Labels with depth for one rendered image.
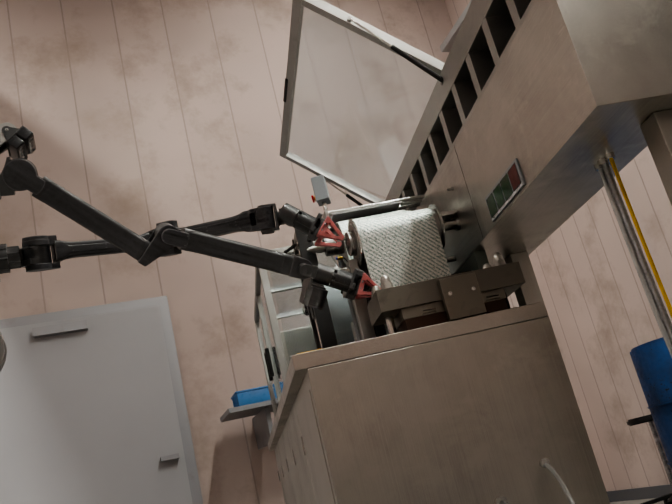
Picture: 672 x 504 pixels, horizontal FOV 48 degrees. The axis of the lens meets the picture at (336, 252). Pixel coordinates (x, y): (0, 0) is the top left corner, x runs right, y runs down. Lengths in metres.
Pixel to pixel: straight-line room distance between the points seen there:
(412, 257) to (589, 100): 0.84
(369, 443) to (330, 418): 0.11
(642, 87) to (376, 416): 0.92
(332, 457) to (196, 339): 3.84
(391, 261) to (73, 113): 4.36
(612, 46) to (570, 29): 0.09
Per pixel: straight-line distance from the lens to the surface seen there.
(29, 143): 2.32
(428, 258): 2.22
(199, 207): 5.92
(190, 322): 5.60
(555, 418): 1.95
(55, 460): 5.36
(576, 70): 1.60
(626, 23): 1.69
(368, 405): 1.83
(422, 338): 1.88
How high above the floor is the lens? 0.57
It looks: 17 degrees up
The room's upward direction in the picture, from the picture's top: 14 degrees counter-clockwise
